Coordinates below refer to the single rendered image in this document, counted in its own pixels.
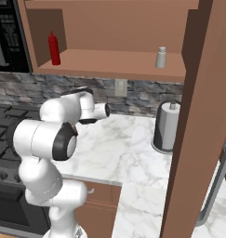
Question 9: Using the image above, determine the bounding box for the grey door handle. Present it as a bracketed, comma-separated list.
[195, 123, 226, 228]

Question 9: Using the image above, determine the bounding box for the grey wall outlet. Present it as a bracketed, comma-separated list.
[114, 78, 128, 98]

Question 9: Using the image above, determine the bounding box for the black stove knob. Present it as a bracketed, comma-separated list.
[0, 170, 9, 182]
[13, 173, 23, 184]

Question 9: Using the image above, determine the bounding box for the black microwave oven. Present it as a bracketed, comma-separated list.
[0, 0, 33, 74]

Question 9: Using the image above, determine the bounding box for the brown base cabinet door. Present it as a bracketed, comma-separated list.
[74, 200, 119, 238]

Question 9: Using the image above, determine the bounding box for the red ketchup bottle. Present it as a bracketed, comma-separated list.
[47, 30, 61, 66]

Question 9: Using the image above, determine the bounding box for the brown wooden wall cabinet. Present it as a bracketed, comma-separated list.
[17, 0, 200, 84]

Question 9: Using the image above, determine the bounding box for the paper towel roll holder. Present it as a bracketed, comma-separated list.
[151, 99, 182, 155]

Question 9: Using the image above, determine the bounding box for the black stove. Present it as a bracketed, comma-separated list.
[0, 103, 53, 236]

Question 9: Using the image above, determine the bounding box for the brown drawer front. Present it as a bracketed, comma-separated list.
[85, 178, 123, 205]

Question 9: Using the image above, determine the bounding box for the grey shaker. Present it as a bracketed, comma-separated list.
[154, 46, 167, 70]

